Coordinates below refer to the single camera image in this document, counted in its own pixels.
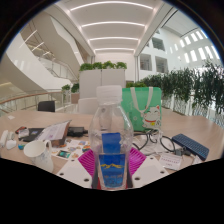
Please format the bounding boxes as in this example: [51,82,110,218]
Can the colourful sticker sheet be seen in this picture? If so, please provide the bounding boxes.
[51,139,92,161]

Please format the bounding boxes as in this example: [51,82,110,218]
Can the ceiling light strips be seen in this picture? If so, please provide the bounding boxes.
[69,0,154,53]

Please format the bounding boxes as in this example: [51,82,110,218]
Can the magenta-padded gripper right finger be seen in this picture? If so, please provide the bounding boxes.
[126,147,170,189]

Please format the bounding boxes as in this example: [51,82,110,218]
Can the row of green plants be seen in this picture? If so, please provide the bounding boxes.
[126,59,224,116]

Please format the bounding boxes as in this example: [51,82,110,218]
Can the dark red wallet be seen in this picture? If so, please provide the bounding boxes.
[14,125,28,134]

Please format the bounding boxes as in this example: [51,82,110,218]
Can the green tote bag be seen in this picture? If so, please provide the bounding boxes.
[121,86,163,133]

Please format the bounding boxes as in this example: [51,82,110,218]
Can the open white booklet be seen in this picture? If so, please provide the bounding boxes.
[36,120,73,148]

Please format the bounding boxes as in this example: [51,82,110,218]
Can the white mug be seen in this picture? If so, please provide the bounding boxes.
[23,139,54,174]

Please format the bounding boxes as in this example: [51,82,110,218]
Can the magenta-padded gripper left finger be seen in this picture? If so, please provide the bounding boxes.
[56,148,98,189]

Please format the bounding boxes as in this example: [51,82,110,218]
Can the white computer mouse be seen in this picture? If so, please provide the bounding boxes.
[4,139,18,150]

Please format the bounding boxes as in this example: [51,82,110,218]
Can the white plant-topped cabinet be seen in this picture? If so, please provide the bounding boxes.
[78,60,128,99]

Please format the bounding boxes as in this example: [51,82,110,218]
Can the clear blue-labelled water bottle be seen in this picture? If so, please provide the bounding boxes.
[88,84,134,191]

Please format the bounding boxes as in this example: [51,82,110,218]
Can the black chair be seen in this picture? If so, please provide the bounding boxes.
[37,100,56,113]

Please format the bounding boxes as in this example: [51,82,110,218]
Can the black cable tangle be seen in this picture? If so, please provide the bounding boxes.
[133,129,176,154]

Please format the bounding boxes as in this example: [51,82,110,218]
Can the white power strip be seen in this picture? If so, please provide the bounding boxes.
[0,129,9,148]

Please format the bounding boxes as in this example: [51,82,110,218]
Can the planter with green plants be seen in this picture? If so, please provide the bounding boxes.
[60,83,81,104]

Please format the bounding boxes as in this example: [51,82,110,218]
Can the small black pouch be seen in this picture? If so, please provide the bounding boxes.
[66,125,85,138]

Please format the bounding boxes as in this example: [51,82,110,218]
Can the black notebook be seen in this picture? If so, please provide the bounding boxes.
[21,127,44,143]

